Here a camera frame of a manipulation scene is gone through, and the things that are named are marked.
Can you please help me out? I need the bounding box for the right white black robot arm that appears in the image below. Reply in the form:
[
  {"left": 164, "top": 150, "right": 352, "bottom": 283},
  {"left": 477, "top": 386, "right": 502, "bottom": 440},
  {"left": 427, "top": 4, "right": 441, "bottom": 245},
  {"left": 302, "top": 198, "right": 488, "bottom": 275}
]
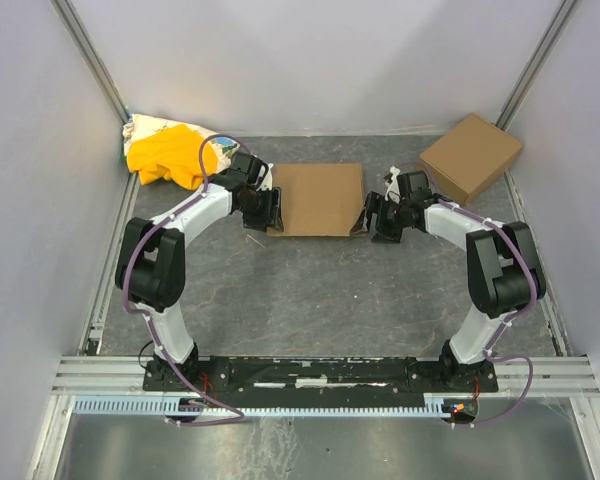
[{"left": 351, "top": 167, "right": 546, "bottom": 390}]

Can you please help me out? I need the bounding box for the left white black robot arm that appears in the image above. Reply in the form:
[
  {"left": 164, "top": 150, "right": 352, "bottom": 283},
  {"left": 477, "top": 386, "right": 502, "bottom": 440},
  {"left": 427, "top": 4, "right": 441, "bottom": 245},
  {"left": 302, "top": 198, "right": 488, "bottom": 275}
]
[{"left": 115, "top": 152, "right": 284, "bottom": 365}]

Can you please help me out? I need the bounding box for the closed brown cardboard box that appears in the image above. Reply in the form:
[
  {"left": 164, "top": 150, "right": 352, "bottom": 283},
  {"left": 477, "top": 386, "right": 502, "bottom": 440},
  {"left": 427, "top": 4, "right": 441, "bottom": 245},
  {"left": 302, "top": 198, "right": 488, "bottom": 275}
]
[{"left": 420, "top": 114, "right": 523, "bottom": 205}]

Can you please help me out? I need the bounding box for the yellow cloth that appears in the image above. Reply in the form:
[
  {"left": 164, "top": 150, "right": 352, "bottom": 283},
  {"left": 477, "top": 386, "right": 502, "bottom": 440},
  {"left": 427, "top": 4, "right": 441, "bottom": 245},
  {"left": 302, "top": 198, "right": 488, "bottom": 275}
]
[{"left": 126, "top": 125, "right": 220, "bottom": 190}]

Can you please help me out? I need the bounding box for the white patterned cloth bag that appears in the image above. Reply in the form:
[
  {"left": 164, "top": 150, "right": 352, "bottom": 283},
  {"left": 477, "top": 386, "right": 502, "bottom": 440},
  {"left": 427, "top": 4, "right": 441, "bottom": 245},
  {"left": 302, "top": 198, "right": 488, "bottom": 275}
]
[{"left": 122, "top": 114, "right": 239, "bottom": 172}]

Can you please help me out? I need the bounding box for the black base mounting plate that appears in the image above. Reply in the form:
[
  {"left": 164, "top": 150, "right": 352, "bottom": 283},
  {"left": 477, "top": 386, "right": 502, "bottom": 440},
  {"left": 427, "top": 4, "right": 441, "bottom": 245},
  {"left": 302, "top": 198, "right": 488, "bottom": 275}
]
[{"left": 142, "top": 355, "right": 499, "bottom": 407}]

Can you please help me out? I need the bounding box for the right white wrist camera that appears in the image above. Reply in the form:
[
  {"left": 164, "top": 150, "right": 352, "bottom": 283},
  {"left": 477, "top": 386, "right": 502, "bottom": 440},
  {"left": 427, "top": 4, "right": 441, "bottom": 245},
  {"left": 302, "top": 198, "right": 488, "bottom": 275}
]
[{"left": 384, "top": 166, "right": 401, "bottom": 203}]

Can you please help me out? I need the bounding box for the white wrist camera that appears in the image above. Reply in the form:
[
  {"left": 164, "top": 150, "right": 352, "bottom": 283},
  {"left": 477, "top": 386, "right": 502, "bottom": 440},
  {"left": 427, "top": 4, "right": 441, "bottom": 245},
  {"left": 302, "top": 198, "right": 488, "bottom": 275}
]
[
  {"left": 255, "top": 160, "right": 274, "bottom": 191},
  {"left": 384, "top": 166, "right": 401, "bottom": 203}
]

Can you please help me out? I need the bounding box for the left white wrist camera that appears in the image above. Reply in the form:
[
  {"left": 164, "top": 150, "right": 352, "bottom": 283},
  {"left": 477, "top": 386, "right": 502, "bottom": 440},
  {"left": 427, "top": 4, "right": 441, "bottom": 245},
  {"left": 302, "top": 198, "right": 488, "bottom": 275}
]
[{"left": 255, "top": 160, "right": 274, "bottom": 191}]

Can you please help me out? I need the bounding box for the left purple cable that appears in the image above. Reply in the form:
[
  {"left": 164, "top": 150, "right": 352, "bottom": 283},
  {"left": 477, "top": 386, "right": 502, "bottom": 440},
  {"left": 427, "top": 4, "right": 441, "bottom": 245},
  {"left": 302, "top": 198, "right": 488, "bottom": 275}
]
[{"left": 122, "top": 132, "right": 261, "bottom": 429}]

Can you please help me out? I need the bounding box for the right aluminium corner post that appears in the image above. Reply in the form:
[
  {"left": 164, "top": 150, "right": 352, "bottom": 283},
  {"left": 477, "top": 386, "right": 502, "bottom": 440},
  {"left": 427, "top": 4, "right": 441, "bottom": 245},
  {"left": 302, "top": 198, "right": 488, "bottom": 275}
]
[{"left": 494, "top": 0, "right": 580, "bottom": 131}]

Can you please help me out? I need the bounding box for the aluminium corner post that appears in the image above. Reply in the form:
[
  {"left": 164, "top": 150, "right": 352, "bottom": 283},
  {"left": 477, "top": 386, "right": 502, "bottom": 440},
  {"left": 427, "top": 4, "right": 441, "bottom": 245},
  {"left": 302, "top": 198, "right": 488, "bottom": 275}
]
[
  {"left": 494, "top": 0, "right": 580, "bottom": 131},
  {"left": 50, "top": 0, "right": 130, "bottom": 124}
]

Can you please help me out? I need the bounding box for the aluminium frame rail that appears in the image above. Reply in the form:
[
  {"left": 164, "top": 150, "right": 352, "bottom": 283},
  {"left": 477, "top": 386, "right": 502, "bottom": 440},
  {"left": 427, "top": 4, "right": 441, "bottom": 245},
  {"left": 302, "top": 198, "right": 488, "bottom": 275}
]
[{"left": 52, "top": 356, "right": 600, "bottom": 399}]

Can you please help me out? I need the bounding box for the left aluminium corner post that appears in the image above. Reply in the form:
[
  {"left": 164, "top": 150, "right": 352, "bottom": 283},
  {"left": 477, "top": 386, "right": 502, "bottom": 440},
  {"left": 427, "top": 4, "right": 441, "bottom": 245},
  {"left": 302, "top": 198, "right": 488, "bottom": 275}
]
[{"left": 50, "top": 0, "right": 130, "bottom": 124}]

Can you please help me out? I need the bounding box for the light blue cable duct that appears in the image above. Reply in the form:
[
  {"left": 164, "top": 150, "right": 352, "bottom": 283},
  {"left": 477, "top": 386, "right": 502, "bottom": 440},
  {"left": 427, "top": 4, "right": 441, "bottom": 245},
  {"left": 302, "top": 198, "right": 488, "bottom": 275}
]
[{"left": 72, "top": 392, "right": 486, "bottom": 419}]

